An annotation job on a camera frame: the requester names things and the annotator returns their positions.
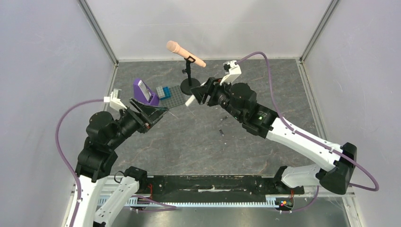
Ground white remote control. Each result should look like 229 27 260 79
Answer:
185 82 206 106

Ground black microphone stand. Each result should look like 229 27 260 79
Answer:
180 56 201 96

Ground purple holder stand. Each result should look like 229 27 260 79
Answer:
133 78 160 106

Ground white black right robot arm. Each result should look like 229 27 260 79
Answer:
185 77 357 195

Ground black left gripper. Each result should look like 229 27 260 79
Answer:
107 96 169 148

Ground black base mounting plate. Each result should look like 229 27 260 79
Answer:
137 175 305 202

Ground grey lego baseplate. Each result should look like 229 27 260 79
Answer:
159 85 187 109

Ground pink microphone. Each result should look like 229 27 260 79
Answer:
166 41 206 68

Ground white cable duct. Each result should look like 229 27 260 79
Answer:
124 197 280 209

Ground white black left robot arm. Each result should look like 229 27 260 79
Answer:
55 97 169 227

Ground grey lego brick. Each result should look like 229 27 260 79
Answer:
156 86 166 99

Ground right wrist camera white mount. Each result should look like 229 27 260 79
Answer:
220 61 242 85

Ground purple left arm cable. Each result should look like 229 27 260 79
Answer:
55 99 178 227

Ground blue lego brick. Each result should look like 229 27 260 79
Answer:
160 87 171 100

